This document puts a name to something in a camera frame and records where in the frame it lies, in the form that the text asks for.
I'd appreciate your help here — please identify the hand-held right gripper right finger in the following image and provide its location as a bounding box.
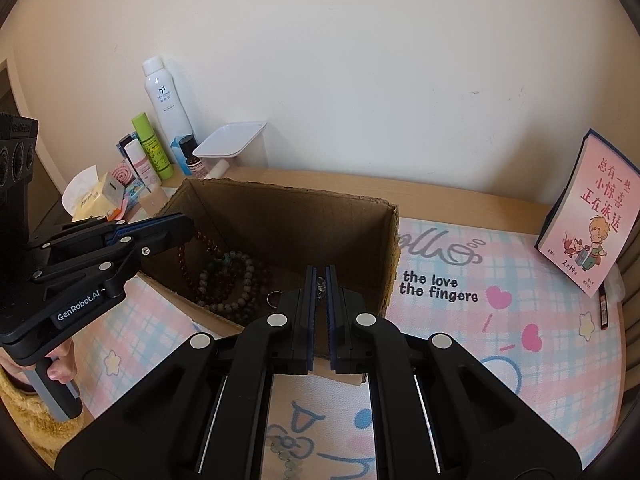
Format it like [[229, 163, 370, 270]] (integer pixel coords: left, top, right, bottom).
[[327, 262, 583, 480]]

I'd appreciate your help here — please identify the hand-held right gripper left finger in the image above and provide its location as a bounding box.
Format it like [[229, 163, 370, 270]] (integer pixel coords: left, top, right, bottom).
[[54, 262, 318, 480]]

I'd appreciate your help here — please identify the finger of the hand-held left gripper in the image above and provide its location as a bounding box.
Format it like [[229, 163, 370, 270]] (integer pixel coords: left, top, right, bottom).
[[31, 227, 196, 291], [30, 213, 194, 251]]

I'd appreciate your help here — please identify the silver ring charm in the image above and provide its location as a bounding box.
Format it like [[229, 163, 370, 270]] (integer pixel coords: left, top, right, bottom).
[[265, 270, 331, 309]]

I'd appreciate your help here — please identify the dark red bead bracelet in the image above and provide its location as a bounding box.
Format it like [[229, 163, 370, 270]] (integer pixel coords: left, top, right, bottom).
[[175, 230, 226, 286]]

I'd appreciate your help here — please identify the long dark wooden bead bracelet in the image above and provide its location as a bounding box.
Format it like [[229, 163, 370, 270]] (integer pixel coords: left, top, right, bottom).
[[196, 270, 251, 318]]

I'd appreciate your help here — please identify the white speckled bead bracelet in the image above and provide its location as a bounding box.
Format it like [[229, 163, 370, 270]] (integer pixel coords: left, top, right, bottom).
[[195, 252, 263, 326]]

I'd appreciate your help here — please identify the brown cardboard box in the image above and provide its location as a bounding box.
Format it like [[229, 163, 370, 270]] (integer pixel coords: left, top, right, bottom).
[[137, 176, 401, 341]]

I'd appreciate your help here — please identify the light blue bead bracelet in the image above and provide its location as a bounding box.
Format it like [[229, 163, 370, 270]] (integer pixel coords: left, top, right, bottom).
[[270, 440, 306, 480]]

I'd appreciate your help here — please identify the person's left forearm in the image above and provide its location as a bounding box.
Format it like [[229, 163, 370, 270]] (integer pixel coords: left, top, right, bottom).
[[0, 372, 86, 466]]

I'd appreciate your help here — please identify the person's left hand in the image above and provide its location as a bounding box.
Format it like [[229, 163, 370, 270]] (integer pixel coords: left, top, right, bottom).
[[46, 342, 77, 382]]

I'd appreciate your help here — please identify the beige candle jar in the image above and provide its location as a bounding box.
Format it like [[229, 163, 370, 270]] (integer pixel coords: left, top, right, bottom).
[[139, 182, 168, 216]]

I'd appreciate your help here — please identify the light blue packet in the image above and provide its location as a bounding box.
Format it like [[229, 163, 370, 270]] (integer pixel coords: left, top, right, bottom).
[[122, 182, 148, 206]]

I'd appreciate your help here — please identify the white and pink bottle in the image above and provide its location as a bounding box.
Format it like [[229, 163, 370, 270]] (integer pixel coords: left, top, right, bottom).
[[124, 139, 161, 188]]

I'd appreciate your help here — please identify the small dark glass bottle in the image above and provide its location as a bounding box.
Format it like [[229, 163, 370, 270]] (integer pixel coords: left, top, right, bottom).
[[177, 135, 206, 177]]

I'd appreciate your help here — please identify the pink spiral round object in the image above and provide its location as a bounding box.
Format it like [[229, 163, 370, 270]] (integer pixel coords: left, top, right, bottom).
[[110, 162, 136, 187]]

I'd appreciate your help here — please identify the green tube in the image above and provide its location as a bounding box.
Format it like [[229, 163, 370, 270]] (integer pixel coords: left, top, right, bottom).
[[131, 112, 176, 181]]

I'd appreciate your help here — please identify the yellow tissue pack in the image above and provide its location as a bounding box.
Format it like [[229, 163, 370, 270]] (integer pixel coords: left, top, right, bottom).
[[61, 164, 126, 223]]

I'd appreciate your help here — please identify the clear container with white lid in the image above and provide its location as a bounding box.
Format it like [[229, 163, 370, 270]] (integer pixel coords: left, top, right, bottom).
[[192, 121, 269, 171]]

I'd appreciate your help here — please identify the tall white spray bottle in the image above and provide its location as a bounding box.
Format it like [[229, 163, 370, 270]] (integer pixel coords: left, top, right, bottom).
[[142, 56, 201, 161]]

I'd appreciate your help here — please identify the pastel plaid cartoon mat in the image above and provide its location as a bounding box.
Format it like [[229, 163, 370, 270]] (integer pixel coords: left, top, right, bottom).
[[75, 215, 626, 480]]

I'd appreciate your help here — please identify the black pen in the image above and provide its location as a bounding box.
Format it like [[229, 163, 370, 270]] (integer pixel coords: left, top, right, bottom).
[[597, 280, 611, 332]]

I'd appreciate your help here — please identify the pink desk calendar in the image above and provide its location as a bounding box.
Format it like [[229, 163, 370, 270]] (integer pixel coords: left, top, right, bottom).
[[535, 129, 640, 286]]

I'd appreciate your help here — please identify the clear plastic wrapper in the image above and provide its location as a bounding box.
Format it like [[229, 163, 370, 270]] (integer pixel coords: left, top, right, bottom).
[[607, 267, 628, 308]]

